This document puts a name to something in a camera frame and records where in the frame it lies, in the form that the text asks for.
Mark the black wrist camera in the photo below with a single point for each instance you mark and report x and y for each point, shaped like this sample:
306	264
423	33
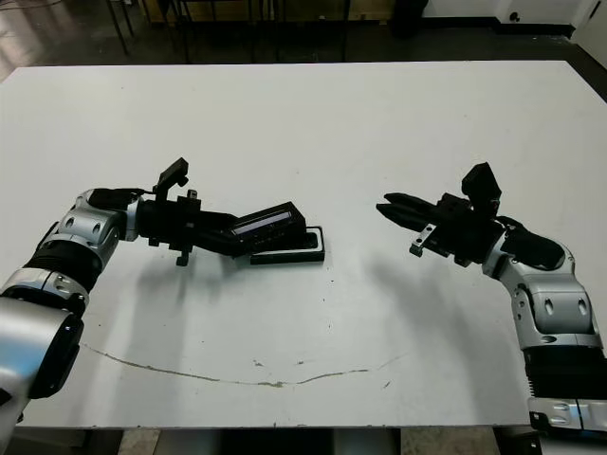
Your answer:
173	173
481	182

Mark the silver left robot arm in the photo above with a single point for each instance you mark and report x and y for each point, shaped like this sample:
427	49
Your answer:
80	227

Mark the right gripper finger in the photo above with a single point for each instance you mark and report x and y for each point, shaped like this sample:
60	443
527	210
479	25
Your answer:
405	218
412	203

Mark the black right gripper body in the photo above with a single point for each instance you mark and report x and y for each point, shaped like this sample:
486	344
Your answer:
465	237

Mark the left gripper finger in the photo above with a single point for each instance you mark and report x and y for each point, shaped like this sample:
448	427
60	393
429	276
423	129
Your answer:
215	220
213	242

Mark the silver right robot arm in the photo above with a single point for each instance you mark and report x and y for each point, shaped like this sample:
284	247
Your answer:
550	294

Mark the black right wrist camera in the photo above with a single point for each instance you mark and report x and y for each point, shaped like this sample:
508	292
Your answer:
481	182

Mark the black box lid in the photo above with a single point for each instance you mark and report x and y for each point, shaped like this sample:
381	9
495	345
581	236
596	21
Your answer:
270	223

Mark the robot lower body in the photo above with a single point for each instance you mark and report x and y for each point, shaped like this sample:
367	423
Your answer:
275	443

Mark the white door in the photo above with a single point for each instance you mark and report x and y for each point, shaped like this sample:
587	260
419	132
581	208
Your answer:
584	21

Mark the black box base white insert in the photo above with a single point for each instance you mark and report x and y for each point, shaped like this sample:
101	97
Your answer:
284	259

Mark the small black round object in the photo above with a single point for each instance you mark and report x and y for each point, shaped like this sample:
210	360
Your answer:
513	18

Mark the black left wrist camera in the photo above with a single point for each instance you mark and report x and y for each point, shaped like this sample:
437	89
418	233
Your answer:
173	173

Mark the pale wooden crate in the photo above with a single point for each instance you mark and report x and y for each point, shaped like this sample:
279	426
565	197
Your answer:
374	9

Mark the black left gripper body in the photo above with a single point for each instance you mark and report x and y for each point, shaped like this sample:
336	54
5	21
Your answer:
166	223

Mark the black waste bin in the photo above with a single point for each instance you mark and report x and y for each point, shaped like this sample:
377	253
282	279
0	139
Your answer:
410	19

